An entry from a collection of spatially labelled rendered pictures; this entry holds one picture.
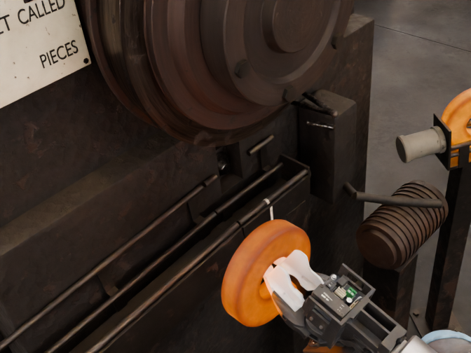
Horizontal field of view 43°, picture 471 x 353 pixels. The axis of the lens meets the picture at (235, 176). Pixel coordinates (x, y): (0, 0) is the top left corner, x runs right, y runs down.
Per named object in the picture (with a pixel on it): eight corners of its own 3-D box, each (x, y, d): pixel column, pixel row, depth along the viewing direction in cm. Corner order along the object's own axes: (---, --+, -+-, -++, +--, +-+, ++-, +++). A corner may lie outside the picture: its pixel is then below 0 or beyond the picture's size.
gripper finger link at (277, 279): (265, 237, 79) (319, 282, 76) (260, 260, 84) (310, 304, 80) (249, 251, 78) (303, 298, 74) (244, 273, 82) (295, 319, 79)
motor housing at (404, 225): (346, 356, 166) (352, 216, 133) (390, 307, 178) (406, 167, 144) (386, 384, 159) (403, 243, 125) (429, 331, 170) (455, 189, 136)
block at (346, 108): (296, 189, 138) (293, 101, 123) (318, 171, 142) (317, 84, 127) (333, 208, 132) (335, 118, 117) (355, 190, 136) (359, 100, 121)
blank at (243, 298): (208, 270, 77) (226, 283, 75) (286, 197, 83) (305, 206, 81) (233, 335, 87) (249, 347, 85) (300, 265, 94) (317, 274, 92)
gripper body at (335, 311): (340, 258, 76) (418, 321, 72) (326, 290, 83) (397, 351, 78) (302, 294, 72) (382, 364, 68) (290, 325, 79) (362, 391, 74)
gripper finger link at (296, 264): (281, 224, 81) (333, 268, 77) (275, 248, 85) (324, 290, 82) (265, 237, 79) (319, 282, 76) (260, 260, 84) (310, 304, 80)
